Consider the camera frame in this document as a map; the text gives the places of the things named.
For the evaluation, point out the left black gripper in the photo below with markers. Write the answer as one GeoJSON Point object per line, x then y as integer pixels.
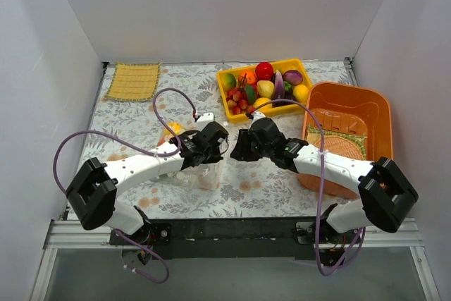
{"type": "Point", "coordinates": [218, 135]}

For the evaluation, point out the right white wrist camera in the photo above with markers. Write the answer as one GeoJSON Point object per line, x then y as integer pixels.
{"type": "Point", "coordinates": [255, 115]}

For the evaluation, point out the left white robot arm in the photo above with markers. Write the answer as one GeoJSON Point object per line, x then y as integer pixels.
{"type": "Point", "coordinates": [94, 191]}

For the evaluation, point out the fake yellow lemon front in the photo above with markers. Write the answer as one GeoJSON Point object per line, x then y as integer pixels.
{"type": "Point", "coordinates": [262, 100]}

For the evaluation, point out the fake red apple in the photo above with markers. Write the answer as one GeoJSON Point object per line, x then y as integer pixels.
{"type": "Point", "coordinates": [264, 71]}

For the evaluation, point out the yellow woven bamboo mat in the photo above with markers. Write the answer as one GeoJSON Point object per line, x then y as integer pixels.
{"type": "Point", "coordinates": [134, 82]}

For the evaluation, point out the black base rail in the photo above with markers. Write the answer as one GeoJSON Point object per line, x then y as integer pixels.
{"type": "Point", "coordinates": [291, 237]}

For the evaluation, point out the fake purple onion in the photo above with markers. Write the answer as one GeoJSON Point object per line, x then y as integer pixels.
{"type": "Point", "coordinates": [294, 77]}

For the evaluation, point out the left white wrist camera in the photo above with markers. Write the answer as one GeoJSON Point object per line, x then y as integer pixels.
{"type": "Point", "coordinates": [203, 120]}

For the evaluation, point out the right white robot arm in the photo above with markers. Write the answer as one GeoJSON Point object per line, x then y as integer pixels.
{"type": "Point", "coordinates": [385, 195]}

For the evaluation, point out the fake yellow lemon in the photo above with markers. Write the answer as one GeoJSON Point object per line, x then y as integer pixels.
{"type": "Point", "coordinates": [262, 100]}
{"type": "Point", "coordinates": [301, 93]}

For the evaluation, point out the fake yellow lemon right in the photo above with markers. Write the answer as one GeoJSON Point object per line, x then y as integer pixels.
{"type": "Point", "coordinates": [301, 93]}

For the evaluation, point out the red cherry bunch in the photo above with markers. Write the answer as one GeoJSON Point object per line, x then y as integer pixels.
{"type": "Point", "coordinates": [236, 101]}

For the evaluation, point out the fake orange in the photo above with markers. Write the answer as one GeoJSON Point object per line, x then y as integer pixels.
{"type": "Point", "coordinates": [247, 77]}

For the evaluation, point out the fake purple eggplant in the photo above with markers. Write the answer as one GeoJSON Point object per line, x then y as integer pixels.
{"type": "Point", "coordinates": [279, 87]}

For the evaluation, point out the fake green yellow mango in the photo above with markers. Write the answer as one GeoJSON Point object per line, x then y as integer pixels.
{"type": "Point", "coordinates": [228, 81]}

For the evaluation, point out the green woven mat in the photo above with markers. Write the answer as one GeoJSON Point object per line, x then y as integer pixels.
{"type": "Point", "coordinates": [313, 136]}

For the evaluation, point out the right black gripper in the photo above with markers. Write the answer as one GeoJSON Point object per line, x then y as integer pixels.
{"type": "Point", "coordinates": [242, 144]}

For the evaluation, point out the orange plastic basin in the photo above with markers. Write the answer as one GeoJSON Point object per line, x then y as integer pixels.
{"type": "Point", "coordinates": [356, 111]}

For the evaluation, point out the fake yellow pear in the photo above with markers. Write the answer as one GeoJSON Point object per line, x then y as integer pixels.
{"type": "Point", "coordinates": [265, 88]}

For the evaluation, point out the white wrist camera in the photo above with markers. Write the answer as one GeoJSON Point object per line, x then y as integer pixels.
{"type": "Point", "coordinates": [203, 120]}
{"type": "Point", "coordinates": [255, 115]}

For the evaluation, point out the clear dotted zip bag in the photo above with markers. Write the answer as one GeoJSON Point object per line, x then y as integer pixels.
{"type": "Point", "coordinates": [202, 177]}

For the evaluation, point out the round woven basket tray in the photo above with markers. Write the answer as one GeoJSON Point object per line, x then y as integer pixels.
{"type": "Point", "coordinates": [343, 147]}

